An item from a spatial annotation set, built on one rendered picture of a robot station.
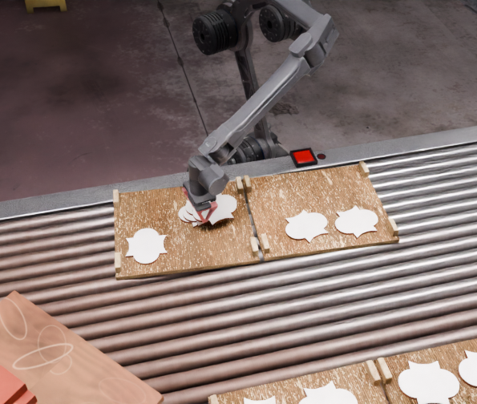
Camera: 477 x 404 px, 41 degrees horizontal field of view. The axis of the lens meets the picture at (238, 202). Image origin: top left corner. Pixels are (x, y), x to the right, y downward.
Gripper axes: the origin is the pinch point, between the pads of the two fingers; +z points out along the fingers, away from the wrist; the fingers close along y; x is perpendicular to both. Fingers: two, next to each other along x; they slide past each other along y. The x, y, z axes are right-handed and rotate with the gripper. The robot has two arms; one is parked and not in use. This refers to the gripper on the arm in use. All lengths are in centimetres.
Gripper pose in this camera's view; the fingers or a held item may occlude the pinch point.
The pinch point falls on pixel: (200, 212)
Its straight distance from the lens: 190.1
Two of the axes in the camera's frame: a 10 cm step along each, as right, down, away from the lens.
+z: -0.2, 7.4, 6.7
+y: -4.4, -6.1, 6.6
